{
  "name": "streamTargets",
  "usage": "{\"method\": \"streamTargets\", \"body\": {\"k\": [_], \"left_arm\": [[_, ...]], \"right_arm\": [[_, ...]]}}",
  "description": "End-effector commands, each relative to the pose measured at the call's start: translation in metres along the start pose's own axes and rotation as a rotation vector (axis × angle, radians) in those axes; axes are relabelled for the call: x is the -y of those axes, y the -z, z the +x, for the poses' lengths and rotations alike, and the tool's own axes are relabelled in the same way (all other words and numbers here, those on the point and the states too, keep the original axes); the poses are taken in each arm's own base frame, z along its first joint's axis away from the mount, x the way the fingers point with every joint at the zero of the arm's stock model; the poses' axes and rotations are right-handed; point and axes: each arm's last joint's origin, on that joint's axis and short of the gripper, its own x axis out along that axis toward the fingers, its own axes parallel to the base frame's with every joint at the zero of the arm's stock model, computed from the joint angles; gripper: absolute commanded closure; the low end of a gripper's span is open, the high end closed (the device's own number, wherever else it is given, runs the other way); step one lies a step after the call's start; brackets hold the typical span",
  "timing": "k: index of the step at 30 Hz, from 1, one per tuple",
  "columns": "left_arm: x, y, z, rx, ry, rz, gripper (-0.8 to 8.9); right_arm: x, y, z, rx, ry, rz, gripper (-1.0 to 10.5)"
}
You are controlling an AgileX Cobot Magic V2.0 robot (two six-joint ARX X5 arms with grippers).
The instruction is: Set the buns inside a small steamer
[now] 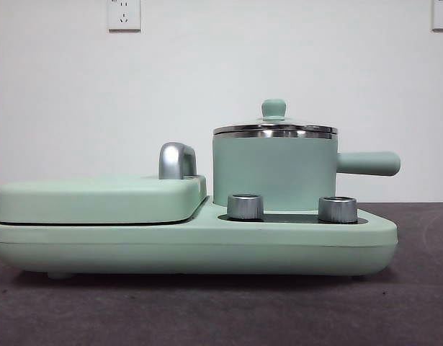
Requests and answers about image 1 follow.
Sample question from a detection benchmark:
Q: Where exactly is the mint green pot with handle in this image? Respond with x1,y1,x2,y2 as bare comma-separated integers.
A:
211,135,402,213

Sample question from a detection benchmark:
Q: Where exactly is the white wall socket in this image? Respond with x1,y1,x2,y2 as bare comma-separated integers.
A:
431,0,443,32
107,0,142,32

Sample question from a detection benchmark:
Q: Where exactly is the mint green breakfast machine base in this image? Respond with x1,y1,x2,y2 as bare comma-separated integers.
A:
0,194,399,280

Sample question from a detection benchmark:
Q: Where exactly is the glass pot lid green knob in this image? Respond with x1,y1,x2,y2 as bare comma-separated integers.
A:
212,98,339,141

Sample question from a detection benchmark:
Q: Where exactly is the silver grill lid handle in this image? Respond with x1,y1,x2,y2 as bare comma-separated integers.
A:
158,141,197,180

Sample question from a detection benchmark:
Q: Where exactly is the mint green grill lid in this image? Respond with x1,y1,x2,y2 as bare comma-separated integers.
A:
0,174,207,223

